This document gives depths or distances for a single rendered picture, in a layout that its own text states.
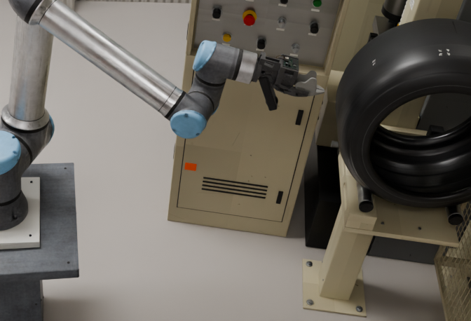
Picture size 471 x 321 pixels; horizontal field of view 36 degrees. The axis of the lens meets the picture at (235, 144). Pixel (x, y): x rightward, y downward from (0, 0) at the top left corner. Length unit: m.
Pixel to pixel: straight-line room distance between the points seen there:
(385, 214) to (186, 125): 0.78
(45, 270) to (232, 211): 1.14
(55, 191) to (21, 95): 0.42
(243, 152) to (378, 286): 0.85
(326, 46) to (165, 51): 1.81
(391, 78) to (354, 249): 1.10
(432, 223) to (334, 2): 0.85
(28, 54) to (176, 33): 2.43
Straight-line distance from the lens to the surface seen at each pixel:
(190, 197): 3.19
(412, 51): 2.02
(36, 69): 2.26
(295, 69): 2.03
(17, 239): 2.39
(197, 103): 1.98
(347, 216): 2.28
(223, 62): 2.01
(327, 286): 3.09
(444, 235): 2.41
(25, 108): 2.34
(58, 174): 2.64
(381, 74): 2.00
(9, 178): 2.32
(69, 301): 3.02
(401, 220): 2.40
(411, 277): 3.37
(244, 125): 2.90
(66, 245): 2.40
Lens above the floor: 2.39
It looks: 40 degrees down
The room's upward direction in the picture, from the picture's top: 10 degrees clockwise
